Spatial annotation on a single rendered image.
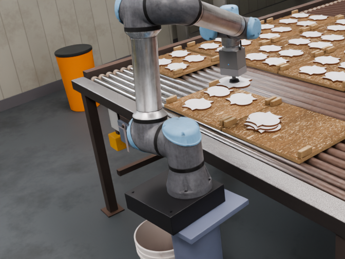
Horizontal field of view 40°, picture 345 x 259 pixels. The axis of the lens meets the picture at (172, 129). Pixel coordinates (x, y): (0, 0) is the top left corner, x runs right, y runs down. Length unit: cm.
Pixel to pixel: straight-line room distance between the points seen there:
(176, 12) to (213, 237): 74
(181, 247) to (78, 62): 340
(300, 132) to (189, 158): 57
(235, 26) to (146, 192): 63
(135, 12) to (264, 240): 175
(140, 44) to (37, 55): 421
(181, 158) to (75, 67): 345
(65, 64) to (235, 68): 313
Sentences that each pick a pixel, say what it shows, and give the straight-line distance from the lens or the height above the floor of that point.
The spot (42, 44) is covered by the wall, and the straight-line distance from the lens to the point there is 566.
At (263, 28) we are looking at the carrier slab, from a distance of 343.
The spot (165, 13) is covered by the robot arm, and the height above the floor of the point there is 151.
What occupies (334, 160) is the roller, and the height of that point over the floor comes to 92.
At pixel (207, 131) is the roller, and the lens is 198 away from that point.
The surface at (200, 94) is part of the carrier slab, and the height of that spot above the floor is 94.
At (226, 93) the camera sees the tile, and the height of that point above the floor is 94.
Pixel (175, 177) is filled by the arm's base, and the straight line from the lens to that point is 151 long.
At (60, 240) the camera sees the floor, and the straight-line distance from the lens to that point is 311.
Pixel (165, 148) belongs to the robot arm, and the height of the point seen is 110.
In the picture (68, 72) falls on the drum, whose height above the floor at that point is 44.
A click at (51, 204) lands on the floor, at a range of 350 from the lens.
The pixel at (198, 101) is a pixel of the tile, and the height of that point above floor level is 94.
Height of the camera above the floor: 177
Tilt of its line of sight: 25 degrees down
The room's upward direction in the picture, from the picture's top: 8 degrees counter-clockwise
